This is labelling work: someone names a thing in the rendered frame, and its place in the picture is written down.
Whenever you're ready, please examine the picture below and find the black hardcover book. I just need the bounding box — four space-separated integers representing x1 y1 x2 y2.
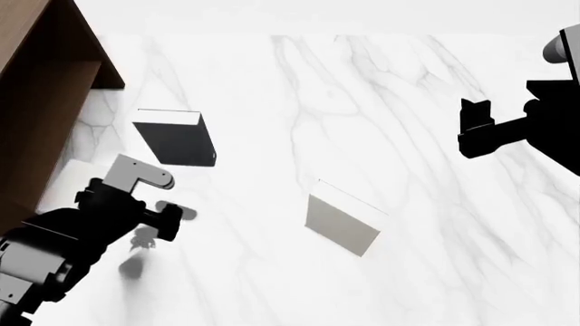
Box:
131 109 218 168

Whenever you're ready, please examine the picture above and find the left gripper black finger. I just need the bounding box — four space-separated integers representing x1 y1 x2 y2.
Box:
158 203 185 225
154 222 179 243

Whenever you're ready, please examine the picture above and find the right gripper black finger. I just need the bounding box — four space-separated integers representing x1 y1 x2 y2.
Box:
457 123 499 160
459 98 495 133

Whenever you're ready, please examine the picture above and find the white hardcover book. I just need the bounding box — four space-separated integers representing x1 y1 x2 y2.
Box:
304 178 390 258

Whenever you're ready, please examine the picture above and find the brown wooden cabinet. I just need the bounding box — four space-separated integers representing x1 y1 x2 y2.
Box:
0 0 126 237

